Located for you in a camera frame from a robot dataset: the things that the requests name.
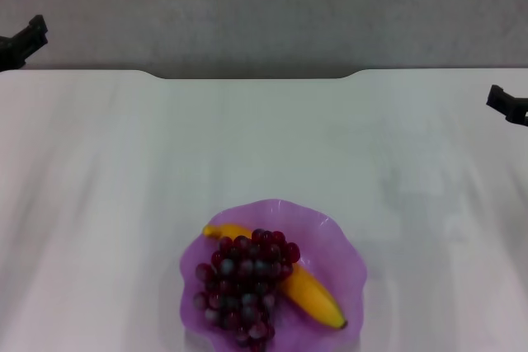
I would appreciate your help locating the purple translucent wavy plate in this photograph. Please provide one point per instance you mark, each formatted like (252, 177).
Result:
(288, 214)

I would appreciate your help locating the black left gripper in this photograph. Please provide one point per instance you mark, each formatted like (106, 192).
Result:
(6, 55)

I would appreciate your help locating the dark red grape bunch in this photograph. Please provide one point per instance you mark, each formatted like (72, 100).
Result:
(243, 282)

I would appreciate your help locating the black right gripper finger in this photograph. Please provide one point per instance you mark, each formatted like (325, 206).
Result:
(509, 105)

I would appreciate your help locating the yellow banana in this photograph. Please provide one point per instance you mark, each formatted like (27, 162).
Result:
(313, 298)

